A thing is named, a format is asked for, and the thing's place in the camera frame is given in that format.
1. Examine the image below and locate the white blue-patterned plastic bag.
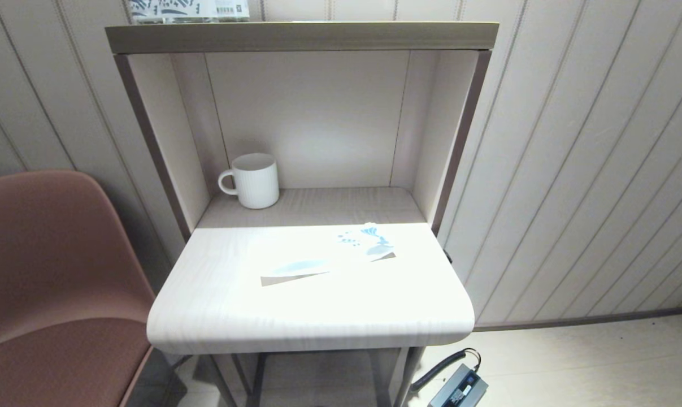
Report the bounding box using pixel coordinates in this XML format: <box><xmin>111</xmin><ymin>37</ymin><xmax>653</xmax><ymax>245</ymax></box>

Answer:
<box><xmin>260</xmin><ymin>223</ymin><xmax>398</xmax><ymax>287</ymax></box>

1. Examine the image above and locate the light wood shelf table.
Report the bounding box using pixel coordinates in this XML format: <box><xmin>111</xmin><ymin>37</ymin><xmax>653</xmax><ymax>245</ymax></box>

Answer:
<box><xmin>105</xmin><ymin>21</ymin><xmax>500</xmax><ymax>407</ymax></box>

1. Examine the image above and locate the white ribbed mug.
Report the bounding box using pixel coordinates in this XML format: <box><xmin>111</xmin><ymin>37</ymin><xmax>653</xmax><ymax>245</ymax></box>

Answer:
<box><xmin>218</xmin><ymin>153</ymin><xmax>280</xmax><ymax>210</ymax></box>

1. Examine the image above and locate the printed package with barcode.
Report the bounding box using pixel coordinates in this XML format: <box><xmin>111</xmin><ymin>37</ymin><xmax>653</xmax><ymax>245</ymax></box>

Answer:
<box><xmin>125</xmin><ymin>0</ymin><xmax>251</xmax><ymax>24</ymax></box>

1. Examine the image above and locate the pinkish brown chair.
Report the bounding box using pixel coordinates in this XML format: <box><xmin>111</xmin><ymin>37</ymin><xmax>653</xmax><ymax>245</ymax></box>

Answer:
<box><xmin>0</xmin><ymin>171</ymin><xmax>157</xmax><ymax>407</ymax></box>

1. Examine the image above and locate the black power supply cable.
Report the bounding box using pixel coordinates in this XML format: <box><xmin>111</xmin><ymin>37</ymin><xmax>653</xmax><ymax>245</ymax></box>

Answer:
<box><xmin>411</xmin><ymin>348</ymin><xmax>483</xmax><ymax>392</ymax></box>

